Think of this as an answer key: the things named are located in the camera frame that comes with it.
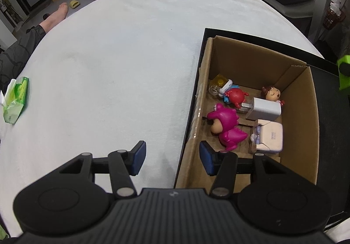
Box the magenta dinosaur costume figurine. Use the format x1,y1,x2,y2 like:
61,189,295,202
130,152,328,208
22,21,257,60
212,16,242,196
206,103,248,151

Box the pale purple box toy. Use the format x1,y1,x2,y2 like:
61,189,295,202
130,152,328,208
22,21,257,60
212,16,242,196
249,119,283,154

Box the white wall charger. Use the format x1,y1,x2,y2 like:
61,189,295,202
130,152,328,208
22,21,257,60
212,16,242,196
238,98,282,121

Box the blue figure with beer mug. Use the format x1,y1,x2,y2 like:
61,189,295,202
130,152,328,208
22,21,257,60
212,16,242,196
208,74,249,108

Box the brown hair girl figurine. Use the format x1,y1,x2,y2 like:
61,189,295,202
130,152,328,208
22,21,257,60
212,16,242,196
261,86,285,107

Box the brown cardboard box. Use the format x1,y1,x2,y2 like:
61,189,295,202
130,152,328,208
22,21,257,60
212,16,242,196
175,36,319,189

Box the black tray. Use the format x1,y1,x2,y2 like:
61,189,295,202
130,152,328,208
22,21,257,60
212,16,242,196
175,28,349,220

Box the green tissue pack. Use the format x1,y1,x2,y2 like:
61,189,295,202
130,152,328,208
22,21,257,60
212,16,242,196
1,77,29,125

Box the person's leg dark pants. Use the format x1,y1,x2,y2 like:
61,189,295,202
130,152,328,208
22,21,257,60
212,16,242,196
0,25,46,92

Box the green plastic house toy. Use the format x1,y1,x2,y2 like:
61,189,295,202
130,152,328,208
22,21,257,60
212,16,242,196
337,55,350,93

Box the bare foot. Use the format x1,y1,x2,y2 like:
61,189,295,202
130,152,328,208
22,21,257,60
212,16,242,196
39,2,69,33

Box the yellow slipper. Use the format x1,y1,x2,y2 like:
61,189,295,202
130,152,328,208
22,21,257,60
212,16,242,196
69,0,80,9

